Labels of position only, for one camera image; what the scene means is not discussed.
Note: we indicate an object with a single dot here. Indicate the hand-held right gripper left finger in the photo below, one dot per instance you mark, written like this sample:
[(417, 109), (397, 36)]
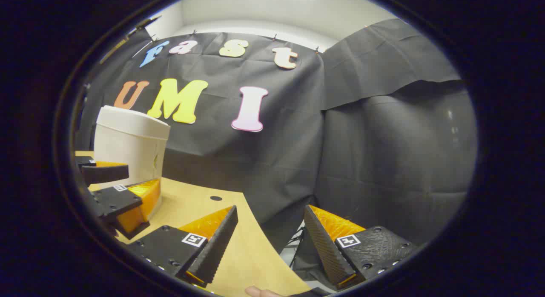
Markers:
[(215, 246)]

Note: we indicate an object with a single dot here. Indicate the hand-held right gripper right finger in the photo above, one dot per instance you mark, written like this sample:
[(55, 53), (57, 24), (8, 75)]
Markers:
[(325, 250)]

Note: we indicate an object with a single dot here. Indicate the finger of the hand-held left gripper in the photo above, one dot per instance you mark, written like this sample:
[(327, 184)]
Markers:
[(115, 201), (104, 172)]

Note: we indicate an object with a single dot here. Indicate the white desktop garbage bin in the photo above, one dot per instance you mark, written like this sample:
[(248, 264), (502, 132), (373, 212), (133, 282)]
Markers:
[(125, 148)]

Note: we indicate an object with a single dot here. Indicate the black backdrop cloth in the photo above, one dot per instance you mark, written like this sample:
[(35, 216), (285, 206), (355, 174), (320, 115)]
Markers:
[(276, 161)]

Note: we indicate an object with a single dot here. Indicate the thin white rod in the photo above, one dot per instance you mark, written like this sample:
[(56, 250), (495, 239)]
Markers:
[(142, 49)]

